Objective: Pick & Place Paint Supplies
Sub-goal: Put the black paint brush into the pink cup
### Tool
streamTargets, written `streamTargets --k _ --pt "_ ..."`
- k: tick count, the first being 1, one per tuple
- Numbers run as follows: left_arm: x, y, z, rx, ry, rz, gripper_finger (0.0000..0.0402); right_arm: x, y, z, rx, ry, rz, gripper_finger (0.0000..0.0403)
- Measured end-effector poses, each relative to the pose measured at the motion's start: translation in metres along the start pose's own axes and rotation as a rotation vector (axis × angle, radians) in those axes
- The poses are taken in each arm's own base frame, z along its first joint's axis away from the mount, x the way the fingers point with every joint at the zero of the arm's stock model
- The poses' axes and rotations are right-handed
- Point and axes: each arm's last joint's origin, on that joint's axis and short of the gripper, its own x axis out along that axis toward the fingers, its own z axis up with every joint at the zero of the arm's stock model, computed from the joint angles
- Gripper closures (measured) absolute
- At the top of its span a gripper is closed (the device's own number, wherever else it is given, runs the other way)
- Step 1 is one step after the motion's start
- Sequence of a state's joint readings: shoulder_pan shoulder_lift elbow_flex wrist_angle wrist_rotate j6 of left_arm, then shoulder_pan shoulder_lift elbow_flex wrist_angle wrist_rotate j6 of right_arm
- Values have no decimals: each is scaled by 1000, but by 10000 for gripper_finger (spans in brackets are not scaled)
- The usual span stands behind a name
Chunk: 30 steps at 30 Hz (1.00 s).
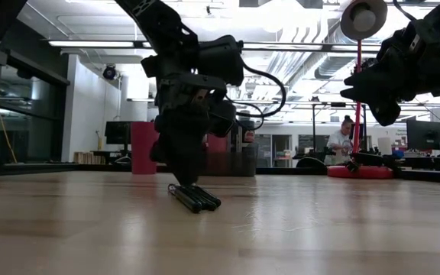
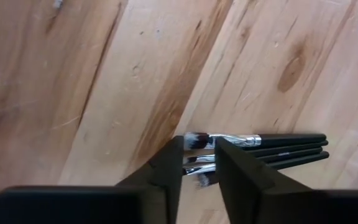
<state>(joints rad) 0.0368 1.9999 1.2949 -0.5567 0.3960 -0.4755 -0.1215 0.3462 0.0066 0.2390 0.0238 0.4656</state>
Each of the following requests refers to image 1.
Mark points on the white cylindrical container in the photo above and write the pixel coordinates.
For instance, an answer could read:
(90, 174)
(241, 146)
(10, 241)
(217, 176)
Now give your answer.
(384, 146)

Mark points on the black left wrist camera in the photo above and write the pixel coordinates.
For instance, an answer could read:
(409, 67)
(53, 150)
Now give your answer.
(222, 57)

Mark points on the red desk lamp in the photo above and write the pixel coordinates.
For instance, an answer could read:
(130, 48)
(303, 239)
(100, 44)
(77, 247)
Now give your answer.
(357, 114)

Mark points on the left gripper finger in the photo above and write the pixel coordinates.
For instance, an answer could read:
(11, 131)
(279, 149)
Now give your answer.
(170, 141)
(197, 141)

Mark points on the black aluminium table frame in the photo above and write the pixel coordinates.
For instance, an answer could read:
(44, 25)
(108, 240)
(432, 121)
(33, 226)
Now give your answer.
(52, 168)

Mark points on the person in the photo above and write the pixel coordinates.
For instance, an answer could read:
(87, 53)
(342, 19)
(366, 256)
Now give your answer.
(340, 143)

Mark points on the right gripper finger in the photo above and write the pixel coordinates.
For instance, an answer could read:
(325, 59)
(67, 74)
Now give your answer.
(369, 93)
(369, 76)

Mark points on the grey translucent plastic bin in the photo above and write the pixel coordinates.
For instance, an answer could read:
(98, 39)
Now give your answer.
(239, 164)

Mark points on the large coral red paint bottle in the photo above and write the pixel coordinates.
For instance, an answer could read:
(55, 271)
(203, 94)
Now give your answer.
(217, 144)

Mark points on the large dark grey paint bottle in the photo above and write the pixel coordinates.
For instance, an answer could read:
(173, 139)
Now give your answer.
(248, 135)

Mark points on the black ceiling spotlight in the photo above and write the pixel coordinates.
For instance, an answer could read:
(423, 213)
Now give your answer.
(109, 72)

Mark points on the red plastic cup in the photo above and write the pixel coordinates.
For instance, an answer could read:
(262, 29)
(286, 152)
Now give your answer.
(143, 149)

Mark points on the stack of wooden blocks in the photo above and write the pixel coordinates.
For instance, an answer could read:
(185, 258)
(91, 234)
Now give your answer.
(86, 157)

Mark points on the black monitor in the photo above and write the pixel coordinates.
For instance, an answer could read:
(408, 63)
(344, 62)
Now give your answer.
(426, 133)
(117, 131)

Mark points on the black bar with light strips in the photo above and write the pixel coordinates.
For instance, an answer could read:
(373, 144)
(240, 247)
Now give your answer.
(90, 44)

